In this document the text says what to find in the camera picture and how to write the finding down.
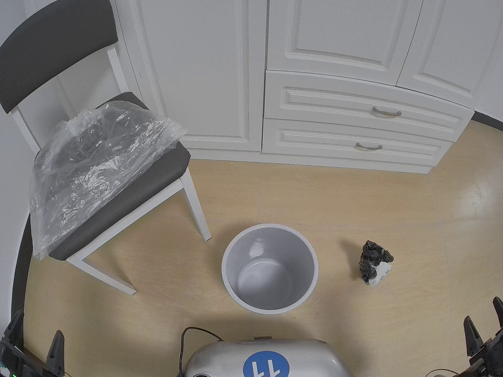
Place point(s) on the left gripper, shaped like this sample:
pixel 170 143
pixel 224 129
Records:
pixel 17 361

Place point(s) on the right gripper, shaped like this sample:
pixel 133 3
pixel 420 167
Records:
pixel 491 354

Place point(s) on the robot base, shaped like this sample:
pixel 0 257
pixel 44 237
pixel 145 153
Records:
pixel 275 357

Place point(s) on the crumpled black plastic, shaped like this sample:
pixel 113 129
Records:
pixel 369 259

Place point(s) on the clear plastic bag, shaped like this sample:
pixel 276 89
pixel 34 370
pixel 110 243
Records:
pixel 98 159

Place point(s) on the white trash bin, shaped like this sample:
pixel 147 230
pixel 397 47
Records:
pixel 271 285

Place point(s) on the crumpled white paper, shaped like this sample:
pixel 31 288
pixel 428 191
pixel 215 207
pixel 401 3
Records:
pixel 381 276

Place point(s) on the white chair dark grey cushions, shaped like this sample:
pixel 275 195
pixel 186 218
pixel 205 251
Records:
pixel 59 41

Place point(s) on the white wardrobe with drawers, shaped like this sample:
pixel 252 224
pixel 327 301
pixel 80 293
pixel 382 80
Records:
pixel 338 22

